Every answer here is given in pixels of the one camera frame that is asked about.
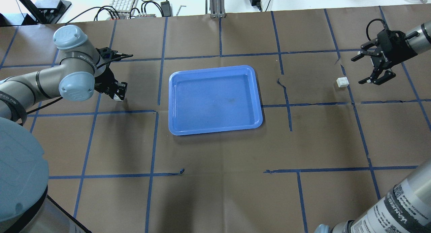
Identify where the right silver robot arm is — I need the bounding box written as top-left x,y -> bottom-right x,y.
351,19 -> 431,85

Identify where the aluminium frame post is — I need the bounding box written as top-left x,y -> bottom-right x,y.
207,0 -> 226,19

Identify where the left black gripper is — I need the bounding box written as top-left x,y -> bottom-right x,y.
95,56 -> 128,99

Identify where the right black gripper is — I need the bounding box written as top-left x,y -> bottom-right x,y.
351,29 -> 416,85

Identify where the white block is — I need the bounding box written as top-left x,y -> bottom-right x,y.
336,77 -> 350,88
113,94 -> 125,101

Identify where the blue plastic tray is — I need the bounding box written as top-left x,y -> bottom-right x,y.
168,65 -> 263,135

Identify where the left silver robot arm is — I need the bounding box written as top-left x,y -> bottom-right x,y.
0,25 -> 131,123

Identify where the white keyboard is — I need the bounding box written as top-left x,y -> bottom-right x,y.
109,0 -> 137,14

